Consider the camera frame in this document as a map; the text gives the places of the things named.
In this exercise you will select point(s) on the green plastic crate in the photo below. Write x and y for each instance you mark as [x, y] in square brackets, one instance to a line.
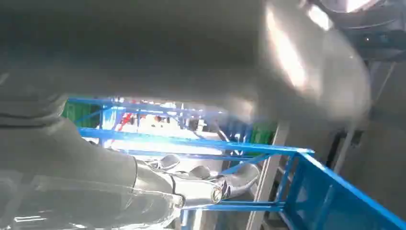
[263, 133]
[79, 112]

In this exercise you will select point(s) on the grey metal post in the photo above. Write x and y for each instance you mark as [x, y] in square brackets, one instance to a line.
[266, 177]

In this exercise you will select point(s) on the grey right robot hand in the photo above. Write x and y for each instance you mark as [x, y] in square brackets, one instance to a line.
[190, 47]

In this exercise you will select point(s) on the ribbed grey right robot arm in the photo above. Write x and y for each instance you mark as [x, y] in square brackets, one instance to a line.
[28, 108]

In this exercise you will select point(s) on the blue metal shelf rack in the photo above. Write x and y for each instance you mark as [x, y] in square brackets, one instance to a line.
[190, 142]

